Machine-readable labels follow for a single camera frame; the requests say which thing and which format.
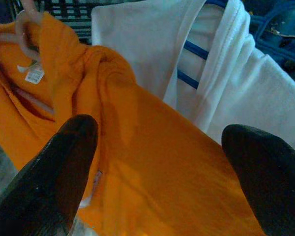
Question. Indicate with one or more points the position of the pink plastic hanger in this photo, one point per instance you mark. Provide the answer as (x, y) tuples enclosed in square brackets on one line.
[(20, 29)]

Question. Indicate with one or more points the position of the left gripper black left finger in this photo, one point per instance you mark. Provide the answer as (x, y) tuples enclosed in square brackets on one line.
[(44, 191)]

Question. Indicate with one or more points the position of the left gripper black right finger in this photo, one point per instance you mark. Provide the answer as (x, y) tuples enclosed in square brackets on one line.
[(273, 186)]

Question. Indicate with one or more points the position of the black drying rack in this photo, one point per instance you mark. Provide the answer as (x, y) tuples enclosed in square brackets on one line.
[(71, 12)]

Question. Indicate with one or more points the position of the white shirt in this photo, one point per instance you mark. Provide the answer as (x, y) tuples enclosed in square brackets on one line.
[(248, 93)]

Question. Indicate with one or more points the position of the orange shirt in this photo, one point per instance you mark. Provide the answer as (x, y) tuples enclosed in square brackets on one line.
[(150, 159)]

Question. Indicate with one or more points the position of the blue plastic hanger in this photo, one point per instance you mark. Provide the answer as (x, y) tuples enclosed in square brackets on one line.
[(195, 50)]

